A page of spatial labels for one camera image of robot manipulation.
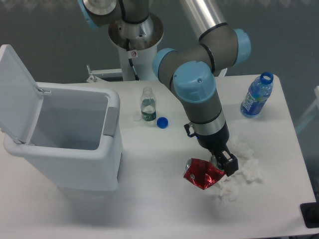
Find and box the crumpled white tissue right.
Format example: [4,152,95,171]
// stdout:
[236,157,262,183]

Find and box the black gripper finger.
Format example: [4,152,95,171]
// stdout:
[210,149,225,170]
[222,150,239,174]

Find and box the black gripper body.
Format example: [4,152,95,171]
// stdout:
[184,122,231,158]

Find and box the crushed red soda can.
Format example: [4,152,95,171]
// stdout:
[183,158,225,190]

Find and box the crumpled white tissue upper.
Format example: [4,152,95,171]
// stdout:
[228,135,254,159]

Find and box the clear bottle green label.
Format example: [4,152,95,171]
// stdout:
[140,87,157,126]

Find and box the white bottle cap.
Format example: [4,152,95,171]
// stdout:
[132,114,142,122]

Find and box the black cable on pedestal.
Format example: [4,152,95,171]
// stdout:
[125,38,140,81]

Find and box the blue plastic bottle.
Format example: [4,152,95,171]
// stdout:
[240,71,274,118]

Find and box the white trash can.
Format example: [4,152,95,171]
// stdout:
[3,83,123,191]

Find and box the crumpled white tissue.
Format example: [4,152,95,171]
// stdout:
[212,179,239,204]
[228,135,254,159]
[236,157,262,183]

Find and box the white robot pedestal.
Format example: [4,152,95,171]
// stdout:
[108,13,163,81]

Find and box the blue bottle cap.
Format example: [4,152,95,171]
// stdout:
[157,117,168,129]

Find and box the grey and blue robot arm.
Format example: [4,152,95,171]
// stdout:
[78,0,251,175]

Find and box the white trash can lid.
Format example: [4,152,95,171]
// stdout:
[0,44,44,144]

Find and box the white metal frame bracket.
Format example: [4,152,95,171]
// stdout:
[86,65,123,83]

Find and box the crumpled white tissue lower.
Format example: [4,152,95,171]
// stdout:
[212,179,239,204]

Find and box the white frame at right edge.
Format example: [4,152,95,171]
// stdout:
[295,86,319,135]

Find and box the black device at edge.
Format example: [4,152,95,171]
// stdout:
[300,202,319,229]

